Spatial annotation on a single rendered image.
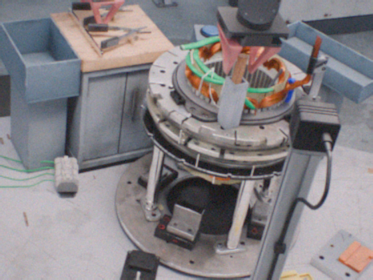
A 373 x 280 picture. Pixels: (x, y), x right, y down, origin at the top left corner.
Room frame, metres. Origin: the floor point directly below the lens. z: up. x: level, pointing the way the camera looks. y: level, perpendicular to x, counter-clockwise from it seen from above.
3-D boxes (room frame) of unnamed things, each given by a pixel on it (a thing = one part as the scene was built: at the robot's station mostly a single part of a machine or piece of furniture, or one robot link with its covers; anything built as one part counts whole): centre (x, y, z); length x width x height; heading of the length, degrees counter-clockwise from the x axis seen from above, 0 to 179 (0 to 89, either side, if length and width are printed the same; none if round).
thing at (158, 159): (1.06, 0.05, 0.91); 0.02 x 0.02 x 0.21
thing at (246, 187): (1.00, -0.12, 0.91); 0.02 x 0.02 x 0.21
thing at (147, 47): (1.28, 0.20, 1.05); 0.20 x 0.19 x 0.02; 125
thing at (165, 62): (1.12, -0.06, 1.09); 0.32 x 0.32 x 0.01
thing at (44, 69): (1.19, 0.33, 0.92); 0.17 x 0.11 x 0.28; 35
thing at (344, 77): (1.37, -0.26, 0.92); 0.25 x 0.11 x 0.28; 53
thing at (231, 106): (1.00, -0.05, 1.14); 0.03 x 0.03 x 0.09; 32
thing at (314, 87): (1.08, -0.19, 1.15); 0.03 x 0.02 x 0.12; 114
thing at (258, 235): (1.07, -0.17, 0.81); 0.08 x 0.05 x 0.01; 176
